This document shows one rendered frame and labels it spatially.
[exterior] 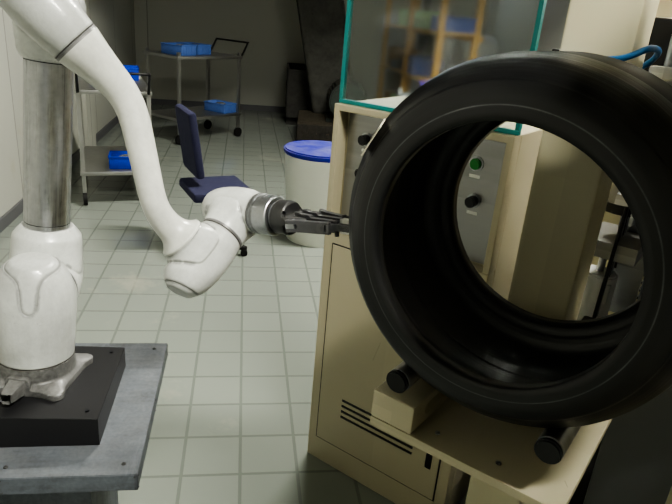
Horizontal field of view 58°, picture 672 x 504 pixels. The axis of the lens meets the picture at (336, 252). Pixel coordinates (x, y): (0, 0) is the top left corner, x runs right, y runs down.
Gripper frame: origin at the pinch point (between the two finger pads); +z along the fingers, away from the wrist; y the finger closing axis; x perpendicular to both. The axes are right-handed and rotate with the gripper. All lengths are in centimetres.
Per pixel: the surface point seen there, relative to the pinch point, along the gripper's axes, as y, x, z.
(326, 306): 51, 44, -47
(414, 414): -10.2, 30.3, 19.1
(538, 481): -6, 38, 41
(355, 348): 50, 56, -36
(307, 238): 213, 80, -187
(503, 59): -9.0, -30.9, 32.2
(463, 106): -12.8, -24.6, 28.0
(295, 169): 209, 32, -191
